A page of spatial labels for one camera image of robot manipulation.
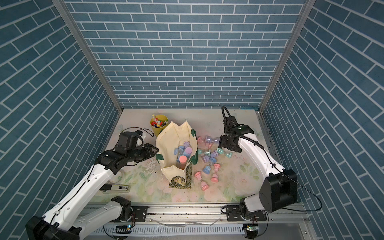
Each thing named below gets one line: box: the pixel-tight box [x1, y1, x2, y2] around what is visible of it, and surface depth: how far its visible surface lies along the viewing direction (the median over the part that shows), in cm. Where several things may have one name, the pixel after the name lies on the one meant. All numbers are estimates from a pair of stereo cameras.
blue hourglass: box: [173, 145, 185, 159], surface depth 93 cm
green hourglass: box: [216, 147, 233, 159], surface depth 96 cm
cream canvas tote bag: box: [155, 120, 198, 186], surface depth 86 cm
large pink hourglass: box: [179, 155, 188, 170], surface depth 85 cm
